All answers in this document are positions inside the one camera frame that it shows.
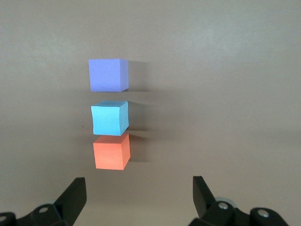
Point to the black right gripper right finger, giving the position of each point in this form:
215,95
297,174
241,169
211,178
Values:
209,209

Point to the orange foam block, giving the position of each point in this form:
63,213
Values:
108,155

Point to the light blue foam block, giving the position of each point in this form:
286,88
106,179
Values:
107,120

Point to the purple foam block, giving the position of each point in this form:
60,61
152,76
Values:
105,75

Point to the brown table cloth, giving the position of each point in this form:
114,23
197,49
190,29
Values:
211,70

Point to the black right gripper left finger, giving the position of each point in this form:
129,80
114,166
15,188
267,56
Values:
68,204

